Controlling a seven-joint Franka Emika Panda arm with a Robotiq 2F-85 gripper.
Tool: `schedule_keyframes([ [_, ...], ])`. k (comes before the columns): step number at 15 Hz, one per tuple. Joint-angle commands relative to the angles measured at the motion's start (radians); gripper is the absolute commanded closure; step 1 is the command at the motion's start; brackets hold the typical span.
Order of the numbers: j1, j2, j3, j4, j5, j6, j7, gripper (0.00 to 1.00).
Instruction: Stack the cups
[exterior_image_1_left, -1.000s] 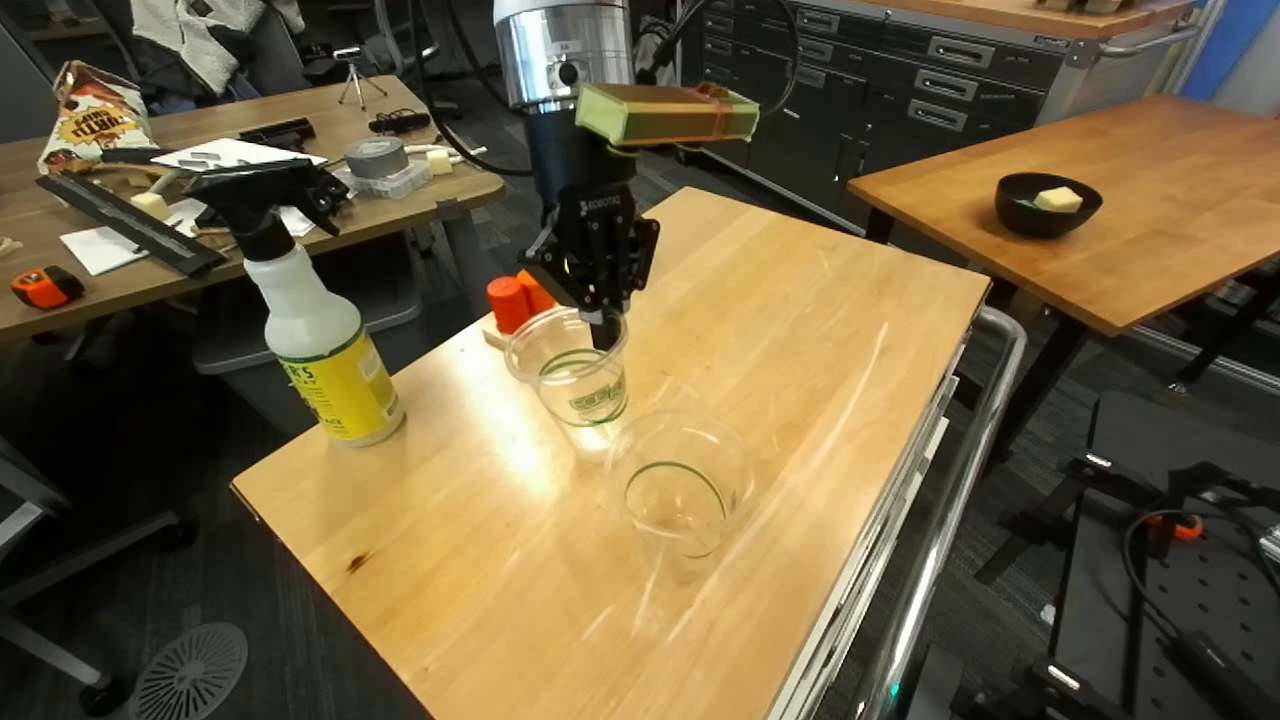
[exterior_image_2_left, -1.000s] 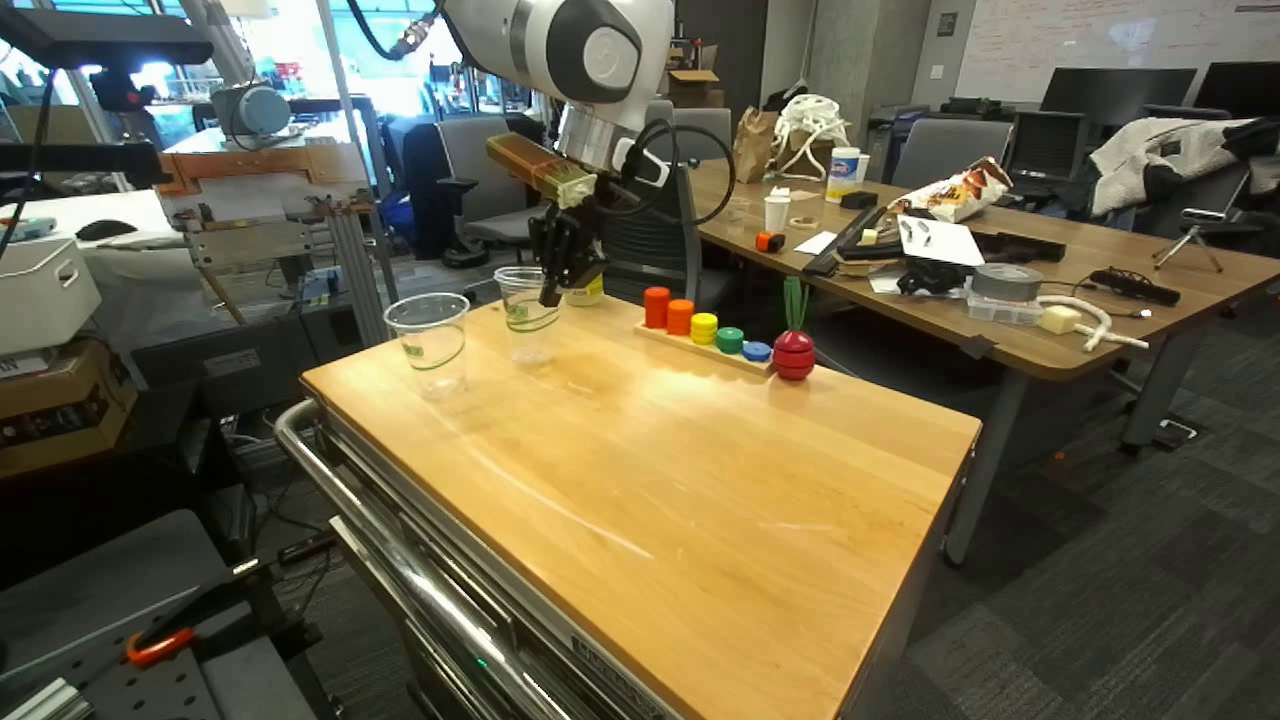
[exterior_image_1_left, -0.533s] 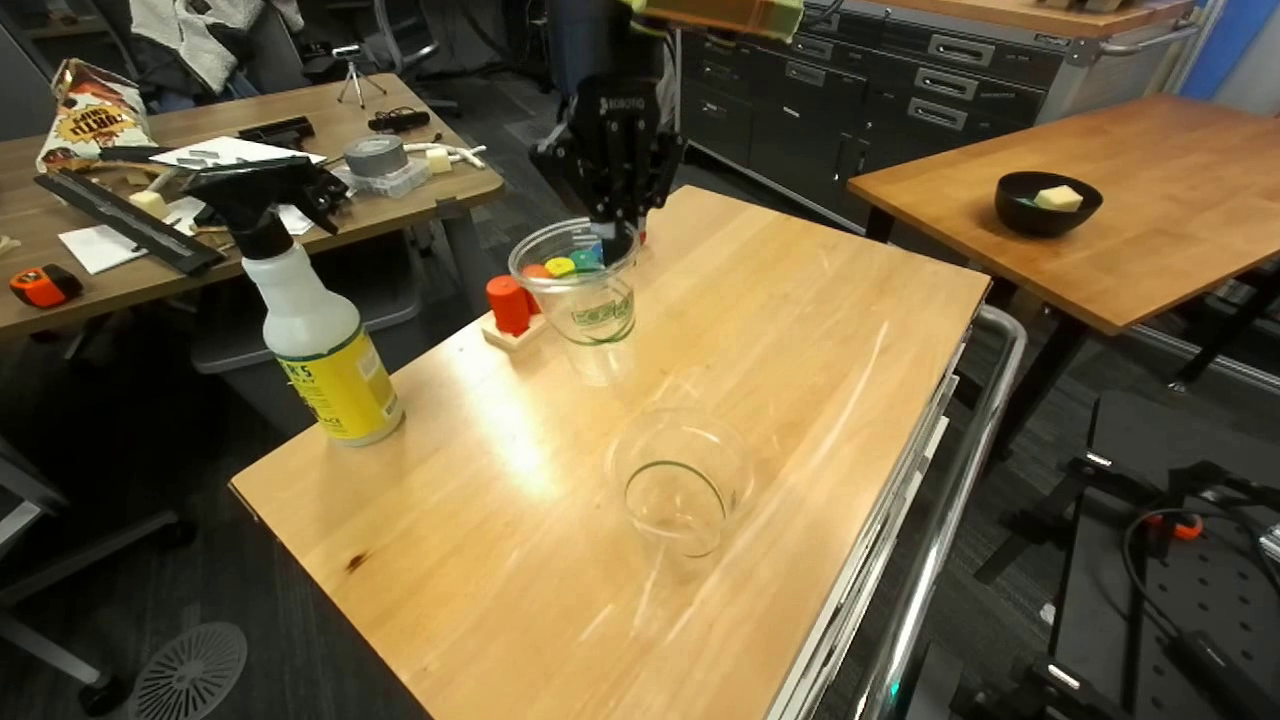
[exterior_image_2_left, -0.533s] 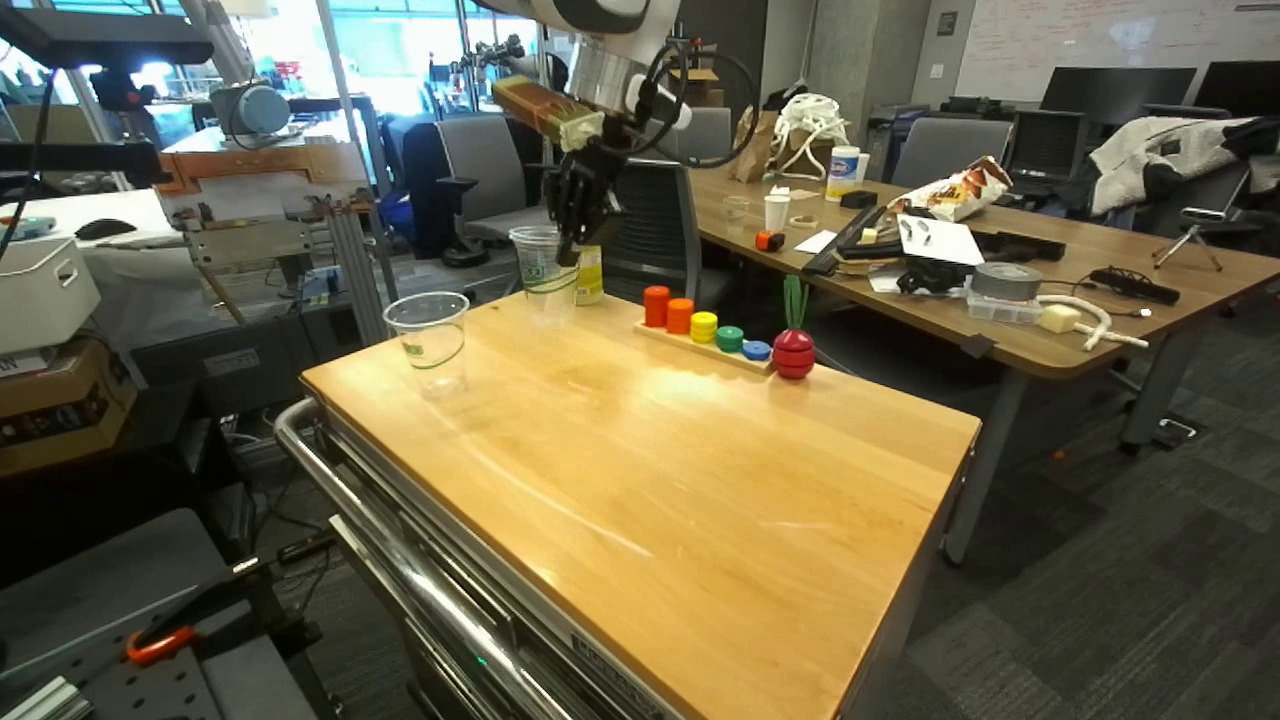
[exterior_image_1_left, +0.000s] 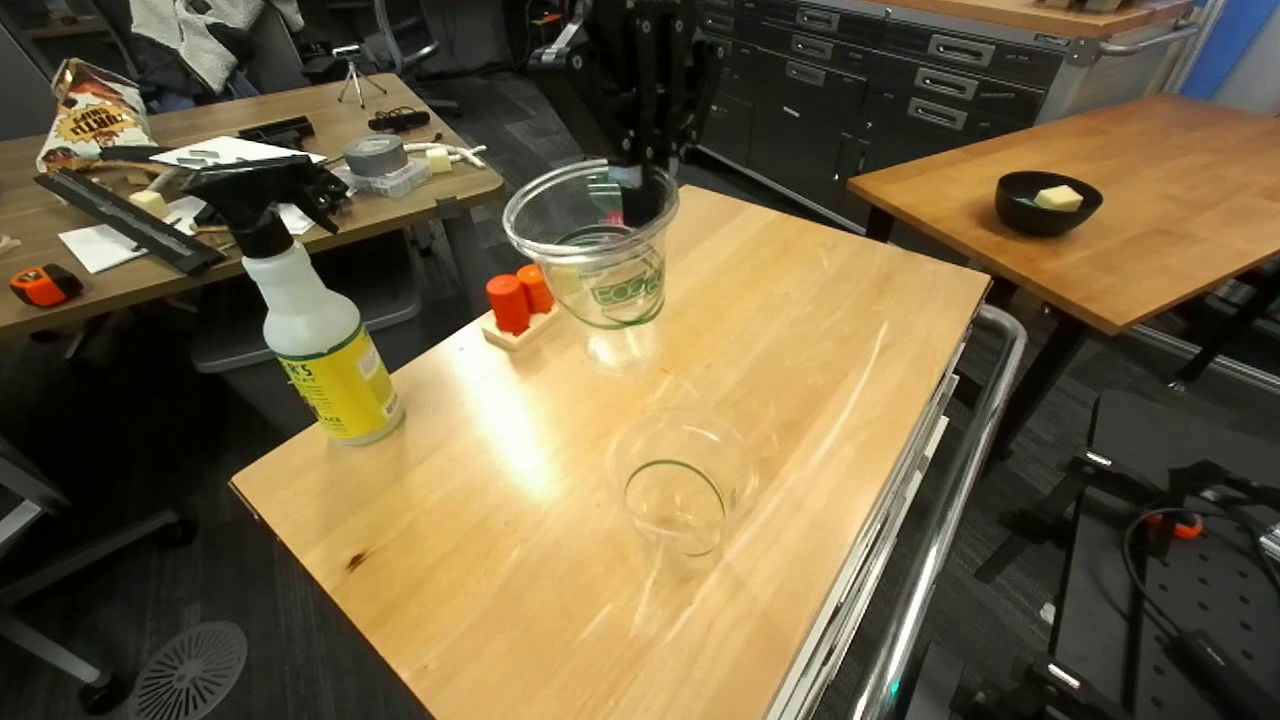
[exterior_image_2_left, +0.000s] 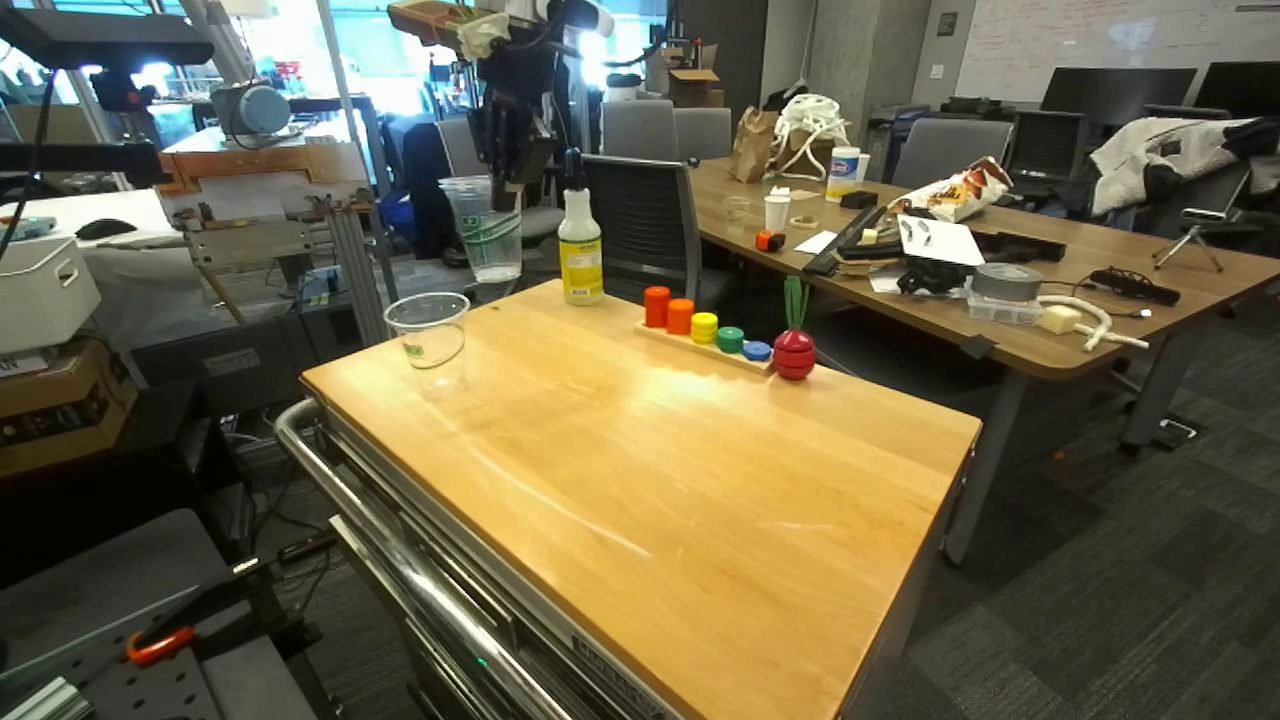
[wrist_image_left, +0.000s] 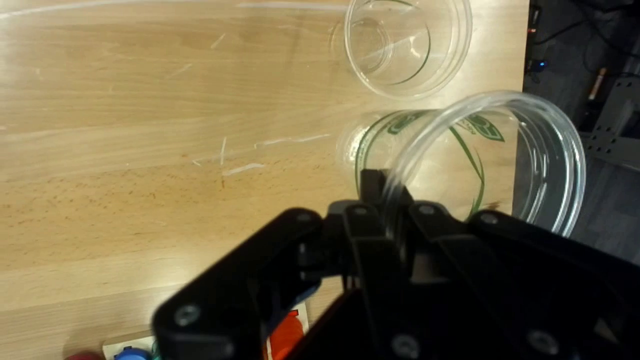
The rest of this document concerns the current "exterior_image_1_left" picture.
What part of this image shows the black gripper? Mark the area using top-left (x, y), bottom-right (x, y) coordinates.
top-left (594, 0), bottom-right (713, 232)

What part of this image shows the orange toy cylinder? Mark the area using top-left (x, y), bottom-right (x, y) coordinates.
top-left (511, 258), bottom-right (560, 318)

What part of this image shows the red-orange toy cylinder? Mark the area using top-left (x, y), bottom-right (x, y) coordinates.
top-left (485, 273), bottom-right (536, 341)

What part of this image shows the grey drawer tool cabinet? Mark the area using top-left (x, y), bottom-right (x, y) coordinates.
top-left (669, 0), bottom-right (1204, 232)

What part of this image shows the grey tape roll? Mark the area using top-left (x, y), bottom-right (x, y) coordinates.
top-left (341, 129), bottom-right (406, 191)

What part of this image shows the flat black device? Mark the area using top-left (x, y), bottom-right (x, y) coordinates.
top-left (236, 115), bottom-right (319, 150)

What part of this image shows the black bowl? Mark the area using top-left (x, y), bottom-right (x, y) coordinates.
top-left (993, 167), bottom-right (1109, 244)

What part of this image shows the white yellow spray bottle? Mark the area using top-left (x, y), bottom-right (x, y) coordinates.
top-left (152, 150), bottom-right (412, 450)

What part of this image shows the pale yellow block in bowl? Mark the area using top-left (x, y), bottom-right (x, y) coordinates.
top-left (1032, 182), bottom-right (1086, 219)

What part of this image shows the white printed paper sheet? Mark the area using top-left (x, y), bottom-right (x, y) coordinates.
top-left (146, 132), bottom-right (311, 177)

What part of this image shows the square wooden side table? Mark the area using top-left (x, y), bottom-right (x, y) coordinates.
top-left (843, 92), bottom-right (1280, 393)

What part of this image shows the long wooden office desk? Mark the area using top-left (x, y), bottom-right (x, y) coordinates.
top-left (0, 71), bottom-right (508, 341)

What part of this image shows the white jacket on chair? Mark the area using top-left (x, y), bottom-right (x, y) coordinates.
top-left (124, 0), bottom-right (311, 101)

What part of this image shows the long black bar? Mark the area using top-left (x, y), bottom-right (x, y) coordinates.
top-left (33, 167), bottom-right (226, 280)

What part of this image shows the small white paper sheet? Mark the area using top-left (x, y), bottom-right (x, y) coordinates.
top-left (56, 219), bottom-right (152, 280)

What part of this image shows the orange white chip bag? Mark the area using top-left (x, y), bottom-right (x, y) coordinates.
top-left (36, 57), bottom-right (161, 181)

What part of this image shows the orange tape measure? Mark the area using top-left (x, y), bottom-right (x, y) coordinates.
top-left (7, 265), bottom-right (89, 316)

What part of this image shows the orange clamp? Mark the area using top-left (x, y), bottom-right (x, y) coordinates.
top-left (1144, 507), bottom-right (1212, 546)

